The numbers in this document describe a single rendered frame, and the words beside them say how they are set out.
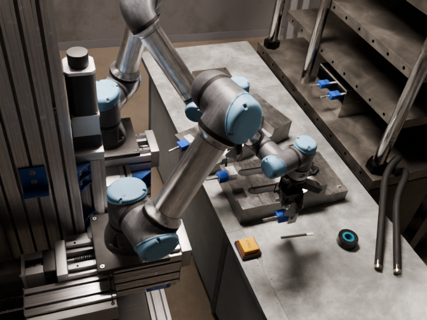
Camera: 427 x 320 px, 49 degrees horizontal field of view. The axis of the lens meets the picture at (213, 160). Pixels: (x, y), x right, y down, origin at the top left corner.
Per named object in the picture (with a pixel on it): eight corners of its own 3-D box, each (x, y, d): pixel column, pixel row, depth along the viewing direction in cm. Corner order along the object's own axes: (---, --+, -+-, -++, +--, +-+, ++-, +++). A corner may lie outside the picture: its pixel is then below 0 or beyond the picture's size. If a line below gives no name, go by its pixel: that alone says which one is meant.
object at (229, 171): (206, 188, 194) (208, 179, 191) (203, 180, 198) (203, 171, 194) (236, 183, 198) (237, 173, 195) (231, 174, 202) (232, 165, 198)
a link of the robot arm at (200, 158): (142, 231, 144) (241, 80, 127) (167, 267, 135) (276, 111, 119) (110, 230, 134) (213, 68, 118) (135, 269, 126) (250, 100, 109)
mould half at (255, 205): (239, 224, 190) (244, 202, 181) (216, 180, 208) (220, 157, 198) (344, 199, 206) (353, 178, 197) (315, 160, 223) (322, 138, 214)
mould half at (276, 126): (207, 176, 208) (209, 158, 201) (173, 143, 222) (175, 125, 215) (287, 138, 233) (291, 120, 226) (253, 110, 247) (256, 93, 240)
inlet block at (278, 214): (264, 230, 176) (267, 220, 172) (259, 220, 179) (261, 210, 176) (295, 222, 180) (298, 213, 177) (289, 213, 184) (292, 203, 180)
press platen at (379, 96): (393, 130, 215) (397, 121, 211) (284, 18, 288) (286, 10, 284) (512, 108, 238) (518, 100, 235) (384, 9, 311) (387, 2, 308)
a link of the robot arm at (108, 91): (82, 122, 175) (79, 92, 166) (100, 102, 185) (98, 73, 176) (112, 131, 173) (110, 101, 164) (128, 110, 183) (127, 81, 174)
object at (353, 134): (368, 190, 223) (373, 181, 219) (257, 49, 309) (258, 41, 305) (501, 159, 249) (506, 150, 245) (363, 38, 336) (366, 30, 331)
